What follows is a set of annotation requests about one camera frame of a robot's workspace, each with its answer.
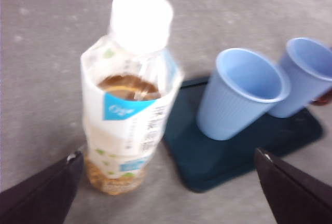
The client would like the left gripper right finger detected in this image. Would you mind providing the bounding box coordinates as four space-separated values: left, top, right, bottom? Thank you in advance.
254 147 332 224

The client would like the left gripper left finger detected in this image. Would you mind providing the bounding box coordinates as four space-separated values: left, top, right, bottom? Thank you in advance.
0 150 85 224

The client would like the dark oolong tea bottle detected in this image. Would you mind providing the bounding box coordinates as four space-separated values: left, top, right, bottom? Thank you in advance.
310 91 332 106

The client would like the jasmine tea bottle white label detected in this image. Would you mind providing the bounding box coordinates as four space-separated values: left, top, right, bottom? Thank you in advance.
80 0 185 196

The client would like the blue ribbed plastic cup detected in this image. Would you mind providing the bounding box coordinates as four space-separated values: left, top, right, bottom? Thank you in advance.
196 48 291 141
269 37 332 119

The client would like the dark blue rectangular tray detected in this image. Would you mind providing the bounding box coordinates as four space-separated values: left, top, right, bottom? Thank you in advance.
162 76 324 193

